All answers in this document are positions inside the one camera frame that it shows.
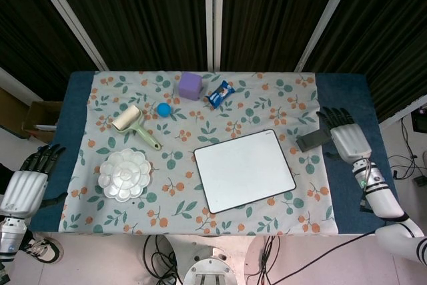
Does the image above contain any green lint roller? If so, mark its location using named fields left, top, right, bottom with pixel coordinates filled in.
left=111, top=104, right=162, bottom=151

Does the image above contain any white partition frame post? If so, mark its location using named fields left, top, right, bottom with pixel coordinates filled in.
left=295, top=0, right=362, bottom=72
left=204, top=0, right=225, bottom=72
left=26, top=0, right=107, bottom=71

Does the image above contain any floral tablecloth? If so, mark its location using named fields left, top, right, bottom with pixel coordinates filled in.
left=58, top=70, right=340, bottom=236

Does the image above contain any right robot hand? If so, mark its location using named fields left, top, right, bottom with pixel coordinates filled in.
left=316, top=107, right=373, bottom=163

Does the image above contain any cardboard box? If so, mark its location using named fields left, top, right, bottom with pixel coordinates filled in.
left=21, top=100, right=63, bottom=139

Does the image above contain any white robot torso base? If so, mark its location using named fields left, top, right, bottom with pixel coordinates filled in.
left=182, top=246, right=238, bottom=285

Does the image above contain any black cable bundle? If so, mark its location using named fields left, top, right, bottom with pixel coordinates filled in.
left=143, top=234, right=183, bottom=285
left=245, top=234, right=280, bottom=285

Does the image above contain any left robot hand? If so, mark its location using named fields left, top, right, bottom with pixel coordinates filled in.
left=0, top=144, right=69, bottom=218

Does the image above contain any dark grey board eraser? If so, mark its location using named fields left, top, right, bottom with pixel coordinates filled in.
left=296, top=130, right=334, bottom=153

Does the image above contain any white dry-erase board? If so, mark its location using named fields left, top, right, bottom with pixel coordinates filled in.
left=193, top=128, right=297, bottom=214

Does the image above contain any blue felt table cover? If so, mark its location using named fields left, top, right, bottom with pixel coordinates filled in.
left=29, top=71, right=403, bottom=234

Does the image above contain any white and black sneaker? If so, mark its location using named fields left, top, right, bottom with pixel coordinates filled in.
left=25, top=236, right=64, bottom=264

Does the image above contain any white flower paint palette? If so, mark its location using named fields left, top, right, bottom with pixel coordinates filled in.
left=97, top=148, right=153, bottom=203

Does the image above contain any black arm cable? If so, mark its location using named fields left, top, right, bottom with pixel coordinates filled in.
left=246, top=230, right=378, bottom=285

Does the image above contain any black ribbed curtain panel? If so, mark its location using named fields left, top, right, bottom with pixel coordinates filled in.
left=220, top=0, right=350, bottom=72
left=46, top=0, right=208, bottom=71

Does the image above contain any purple foam cube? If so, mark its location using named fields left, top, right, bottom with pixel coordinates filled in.
left=177, top=71, right=203, bottom=101

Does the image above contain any blue cookie packet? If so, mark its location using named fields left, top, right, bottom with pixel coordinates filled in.
left=205, top=80, right=236, bottom=109

